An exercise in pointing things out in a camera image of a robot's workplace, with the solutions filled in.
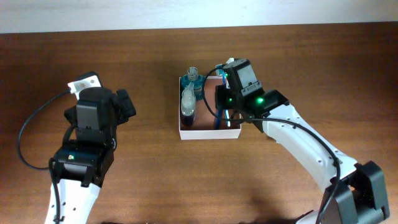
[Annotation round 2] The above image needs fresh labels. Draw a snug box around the blue white toothbrush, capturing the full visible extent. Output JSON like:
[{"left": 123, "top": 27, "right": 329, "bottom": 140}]
[{"left": 216, "top": 64, "right": 231, "bottom": 128}]

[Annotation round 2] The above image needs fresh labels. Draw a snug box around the teal Listerine mouthwash bottle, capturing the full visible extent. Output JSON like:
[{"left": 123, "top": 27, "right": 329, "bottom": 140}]
[{"left": 181, "top": 67, "right": 205, "bottom": 101}]

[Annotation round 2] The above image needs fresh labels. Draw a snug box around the clear foam soap pump bottle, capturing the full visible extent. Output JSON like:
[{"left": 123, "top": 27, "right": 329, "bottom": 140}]
[{"left": 180, "top": 82, "right": 196, "bottom": 126}]

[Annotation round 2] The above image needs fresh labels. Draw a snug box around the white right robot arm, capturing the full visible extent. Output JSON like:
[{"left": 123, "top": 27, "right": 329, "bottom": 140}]
[{"left": 215, "top": 58, "right": 390, "bottom": 224}]

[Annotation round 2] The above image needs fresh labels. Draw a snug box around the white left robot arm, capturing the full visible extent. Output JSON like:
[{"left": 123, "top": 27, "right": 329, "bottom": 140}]
[{"left": 45, "top": 87, "right": 136, "bottom": 223}]

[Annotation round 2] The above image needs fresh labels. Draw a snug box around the pink white cardboard box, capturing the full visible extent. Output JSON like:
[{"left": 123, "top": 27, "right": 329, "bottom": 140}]
[{"left": 178, "top": 76, "right": 242, "bottom": 140}]

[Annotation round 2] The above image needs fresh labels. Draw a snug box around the black left camera cable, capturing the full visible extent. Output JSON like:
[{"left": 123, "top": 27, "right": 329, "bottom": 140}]
[{"left": 16, "top": 88, "right": 72, "bottom": 171}]

